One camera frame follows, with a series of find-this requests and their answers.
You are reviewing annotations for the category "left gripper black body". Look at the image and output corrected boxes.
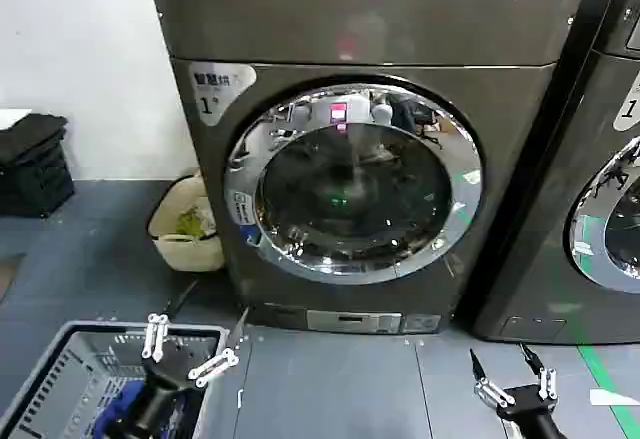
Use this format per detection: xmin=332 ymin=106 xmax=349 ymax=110
xmin=140 ymin=338 xmax=200 ymax=401

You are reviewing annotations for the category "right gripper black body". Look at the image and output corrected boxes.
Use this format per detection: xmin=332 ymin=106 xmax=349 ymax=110
xmin=493 ymin=382 xmax=558 ymax=421

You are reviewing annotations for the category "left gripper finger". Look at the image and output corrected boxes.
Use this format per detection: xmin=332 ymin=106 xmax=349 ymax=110
xmin=187 ymin=307 xmax=251 ymax=388
xmin=141 ymin=280 xmax=200 ymax=364

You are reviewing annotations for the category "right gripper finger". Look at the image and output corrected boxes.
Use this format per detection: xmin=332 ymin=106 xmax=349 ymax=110
xmin=468 ymin=347 xmax=517 ymax=409
xmin=518 ymin=341 xmax=560 ymax=401

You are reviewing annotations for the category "green floor tape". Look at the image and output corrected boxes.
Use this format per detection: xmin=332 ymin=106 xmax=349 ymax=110
xmin=577 ymin=343 xmax=640 ymax=439

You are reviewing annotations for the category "blue cloth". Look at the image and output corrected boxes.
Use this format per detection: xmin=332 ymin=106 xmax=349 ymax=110
xmin=92 ymin=383 xmax=151 ymax=439

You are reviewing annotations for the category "white floor marker strip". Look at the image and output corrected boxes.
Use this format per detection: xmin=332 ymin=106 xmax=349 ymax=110
xmin=589 ymin=387 xmax=640 ymax=407

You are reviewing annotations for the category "cream fabric bag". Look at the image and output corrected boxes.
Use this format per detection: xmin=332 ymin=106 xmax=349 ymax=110
xmin=148 ymin=168 xmax=226 ymax=273

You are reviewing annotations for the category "grey plastic laundry basket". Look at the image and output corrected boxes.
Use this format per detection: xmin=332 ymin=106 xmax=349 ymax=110
xmin=0 ymin=319 xmax=229 ymax=439

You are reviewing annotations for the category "yellow-green cloth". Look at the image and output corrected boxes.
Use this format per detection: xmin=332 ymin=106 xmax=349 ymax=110
xmin=177 ymin=206 xmax=216 ymax=238

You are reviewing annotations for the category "round chrome glass dryer door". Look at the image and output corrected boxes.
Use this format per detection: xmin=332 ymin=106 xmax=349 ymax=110
xmin=563 ymin=134 xmax=640 ymax=295
xmin=223 ymin=83 xmax=485 ymax=286

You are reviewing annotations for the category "black plastic crate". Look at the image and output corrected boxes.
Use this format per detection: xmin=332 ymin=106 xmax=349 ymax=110
xmin=0 ymin=151 xmax=76 ymax=219

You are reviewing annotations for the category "folded black cloth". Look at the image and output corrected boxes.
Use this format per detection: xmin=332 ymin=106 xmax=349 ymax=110
xmin=0 ymin=113 xmax=69 ymax=166

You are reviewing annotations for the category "white flat board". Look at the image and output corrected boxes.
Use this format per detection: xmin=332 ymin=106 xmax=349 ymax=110
xmin=0 ymin=107 xmax=34 ymax=130

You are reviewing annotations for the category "grey dryer with chrome door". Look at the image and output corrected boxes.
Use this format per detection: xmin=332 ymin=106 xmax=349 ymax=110
xmin=469 ymin=0 xmax=640 ymax=345

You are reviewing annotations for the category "grey dryer numbered one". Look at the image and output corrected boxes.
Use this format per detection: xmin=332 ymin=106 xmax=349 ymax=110
xmin=148 ymin=0 xmax=616 ymax=336

